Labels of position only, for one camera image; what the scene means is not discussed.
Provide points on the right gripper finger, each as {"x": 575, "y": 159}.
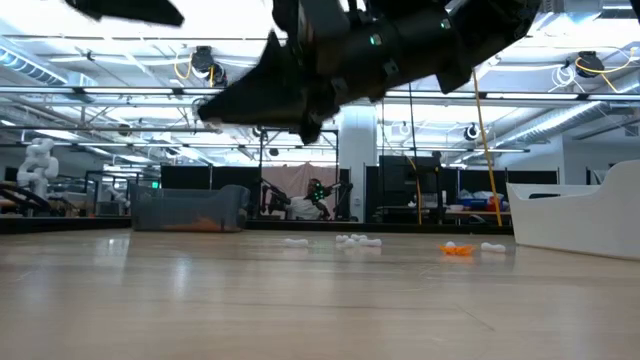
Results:
{"x": 260, "y": 95}

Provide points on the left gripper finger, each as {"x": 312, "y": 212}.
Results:
{"x": 135, "y": 10}

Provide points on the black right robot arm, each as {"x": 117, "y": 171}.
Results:
{"x": 425, "y": 45}

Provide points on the black background robot arm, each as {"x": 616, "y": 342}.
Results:
{"x": 342, "y": 195}
{"x": 275, "y": 197}

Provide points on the pink backdrop cloth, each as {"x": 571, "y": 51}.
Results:
{"x": 285, "y": 175}

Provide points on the person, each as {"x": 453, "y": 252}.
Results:
{"x": 307, "y": 205}

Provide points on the dark grey plastic bin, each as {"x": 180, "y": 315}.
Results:
{"x": 190, "y": 210}

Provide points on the small round ceiling reel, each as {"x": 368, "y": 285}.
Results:
{"x": 471, "y": 132}

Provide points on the small white background robot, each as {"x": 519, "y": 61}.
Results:
{"x": 118, "y": 196}

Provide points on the large white background robot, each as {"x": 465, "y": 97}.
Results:
{"x": 37, "y": 167}

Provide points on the cluttered background workbench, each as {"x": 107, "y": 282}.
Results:
{"x": 475, "y": 202}

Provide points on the long ceiling light strip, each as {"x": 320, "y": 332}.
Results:
{"x": 550, "y": 95}

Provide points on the white plastic bin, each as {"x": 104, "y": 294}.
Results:
{"x": 575, "y": 225}

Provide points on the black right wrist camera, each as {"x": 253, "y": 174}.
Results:
{"x": 315, "y": 15}

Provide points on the black background rig frame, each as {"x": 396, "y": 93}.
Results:
{"x": 262, "y": 175}

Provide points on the silver ventilation duct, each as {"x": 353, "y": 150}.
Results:
{"x": 560, "y": 120}
{"x": 30, "y": 67}

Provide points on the yellow background post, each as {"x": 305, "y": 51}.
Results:
{"x": 487, "y": 155}

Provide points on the black table frame rail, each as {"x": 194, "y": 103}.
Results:
{"x": 75, "y": 224}

